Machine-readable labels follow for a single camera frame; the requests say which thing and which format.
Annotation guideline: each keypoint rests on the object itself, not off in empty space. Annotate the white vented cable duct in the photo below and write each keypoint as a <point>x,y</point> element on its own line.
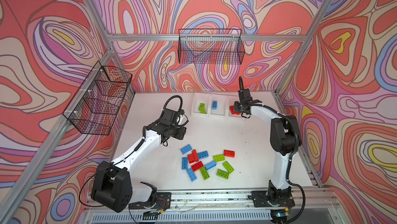
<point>186,217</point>

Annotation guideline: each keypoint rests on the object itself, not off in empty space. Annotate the green lego right diagonal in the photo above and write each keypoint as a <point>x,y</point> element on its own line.
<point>228,167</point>

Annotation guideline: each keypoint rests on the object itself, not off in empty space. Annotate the left black wire basket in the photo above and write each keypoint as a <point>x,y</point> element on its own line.
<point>97,102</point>

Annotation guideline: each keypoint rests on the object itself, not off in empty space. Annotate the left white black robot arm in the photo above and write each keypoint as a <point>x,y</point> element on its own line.
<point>113,186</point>

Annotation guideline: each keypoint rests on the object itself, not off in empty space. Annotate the left white plastic bin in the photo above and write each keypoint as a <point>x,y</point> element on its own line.
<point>197,99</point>

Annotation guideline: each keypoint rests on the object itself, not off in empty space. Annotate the back black wire basket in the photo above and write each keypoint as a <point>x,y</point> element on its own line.
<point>210,46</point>

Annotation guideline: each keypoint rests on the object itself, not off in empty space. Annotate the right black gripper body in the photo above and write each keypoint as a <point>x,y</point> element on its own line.
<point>239,107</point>

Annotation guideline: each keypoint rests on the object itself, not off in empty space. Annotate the middle white plastic bin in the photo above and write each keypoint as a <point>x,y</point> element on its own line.
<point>220,112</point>

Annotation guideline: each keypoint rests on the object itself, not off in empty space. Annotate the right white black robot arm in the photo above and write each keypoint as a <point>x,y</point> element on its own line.
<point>285,140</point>

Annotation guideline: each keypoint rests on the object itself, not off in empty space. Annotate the black wire basket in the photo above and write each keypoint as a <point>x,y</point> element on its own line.
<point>97,102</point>
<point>210,46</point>

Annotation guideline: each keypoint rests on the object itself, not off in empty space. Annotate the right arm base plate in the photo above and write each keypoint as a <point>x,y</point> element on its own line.
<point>272,199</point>

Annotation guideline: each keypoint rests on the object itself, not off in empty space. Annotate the white plastic bin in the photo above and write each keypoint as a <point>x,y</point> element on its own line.
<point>220,112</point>
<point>230,102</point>
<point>197,99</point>

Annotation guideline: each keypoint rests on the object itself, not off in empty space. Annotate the aluminium front rail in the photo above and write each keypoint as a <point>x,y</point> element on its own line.
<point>235,199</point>

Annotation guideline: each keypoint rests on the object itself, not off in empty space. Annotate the green lego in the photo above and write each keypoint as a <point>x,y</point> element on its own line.
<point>204,173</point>
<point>202,110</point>
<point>219,158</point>
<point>202,105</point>
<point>223,174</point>

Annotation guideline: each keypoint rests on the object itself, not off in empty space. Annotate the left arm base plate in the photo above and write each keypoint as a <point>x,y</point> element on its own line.
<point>157,201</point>

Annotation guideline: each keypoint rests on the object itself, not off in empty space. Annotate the right white plastic bin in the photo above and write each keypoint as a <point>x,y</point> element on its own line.
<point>230,102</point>

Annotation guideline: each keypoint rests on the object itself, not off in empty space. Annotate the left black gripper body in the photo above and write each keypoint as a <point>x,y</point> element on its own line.
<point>179,133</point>

